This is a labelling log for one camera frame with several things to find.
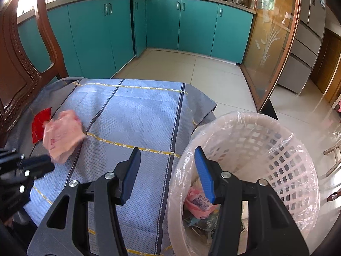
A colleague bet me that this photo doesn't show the white lattice waste basket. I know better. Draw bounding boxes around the white lattice waste basket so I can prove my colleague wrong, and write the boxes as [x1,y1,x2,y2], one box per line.
[168,111,321,256]

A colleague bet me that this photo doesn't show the wooden low table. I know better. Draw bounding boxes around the wooden low table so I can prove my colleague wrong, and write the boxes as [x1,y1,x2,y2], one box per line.
[324,141,341,178]

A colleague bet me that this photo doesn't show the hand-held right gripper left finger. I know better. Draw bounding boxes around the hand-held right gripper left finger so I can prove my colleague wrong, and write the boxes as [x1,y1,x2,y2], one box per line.
[27,147,141,256]

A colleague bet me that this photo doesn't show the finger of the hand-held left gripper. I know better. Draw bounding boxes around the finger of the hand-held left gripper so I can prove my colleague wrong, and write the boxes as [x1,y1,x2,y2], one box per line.
[0,149,21,164]
[15,155,55,179]

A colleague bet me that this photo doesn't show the teal lower cabinets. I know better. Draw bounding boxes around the teal lower cabinets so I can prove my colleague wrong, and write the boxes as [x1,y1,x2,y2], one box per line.
[16,0,255,80]

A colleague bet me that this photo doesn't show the pink printed bag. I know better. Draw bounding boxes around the pink printed bag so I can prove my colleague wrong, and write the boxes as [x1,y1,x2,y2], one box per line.
[43,109,86,164]

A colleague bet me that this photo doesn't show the etched glass sliding door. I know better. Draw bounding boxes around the etched glass sliding door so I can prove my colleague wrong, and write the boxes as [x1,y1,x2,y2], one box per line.
[241,0,303,112]

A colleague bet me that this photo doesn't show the blue checked blanket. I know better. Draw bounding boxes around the blue checked blanket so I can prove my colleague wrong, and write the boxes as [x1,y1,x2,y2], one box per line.
[4,77,217,256]

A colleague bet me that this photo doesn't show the red wrapper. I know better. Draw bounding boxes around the red wrapper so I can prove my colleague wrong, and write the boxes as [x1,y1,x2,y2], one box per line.
[31,107,53,144]

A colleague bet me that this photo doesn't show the clear printed plastic bag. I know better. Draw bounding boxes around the clear printed plastic bag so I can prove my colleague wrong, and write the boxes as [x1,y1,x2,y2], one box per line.
[186,215,219,236]

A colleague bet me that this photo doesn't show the translucent pink plastic bag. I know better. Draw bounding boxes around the translucent pink plastic bag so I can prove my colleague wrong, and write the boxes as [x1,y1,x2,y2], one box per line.
[186,187,217,217]

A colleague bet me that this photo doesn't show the wooden door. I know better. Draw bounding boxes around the wooden door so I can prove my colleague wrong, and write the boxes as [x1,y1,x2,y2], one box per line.
[310,28,341,104]

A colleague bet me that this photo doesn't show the carved wooden chair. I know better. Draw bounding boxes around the carved wooden chair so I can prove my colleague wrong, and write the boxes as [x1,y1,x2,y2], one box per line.
[0,0,70,150]

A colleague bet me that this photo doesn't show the white plastic mesh waste basket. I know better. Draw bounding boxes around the white plastic mesh waste basket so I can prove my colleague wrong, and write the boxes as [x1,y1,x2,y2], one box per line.
[168,111,320,256]

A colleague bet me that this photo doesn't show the silver refrigerator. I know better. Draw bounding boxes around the silver refrigerator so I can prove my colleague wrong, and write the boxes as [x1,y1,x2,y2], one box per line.
[277,0,327,95]

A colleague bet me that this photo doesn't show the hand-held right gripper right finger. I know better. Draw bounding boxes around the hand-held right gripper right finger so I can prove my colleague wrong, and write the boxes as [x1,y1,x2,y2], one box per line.
[194,146,309,256]

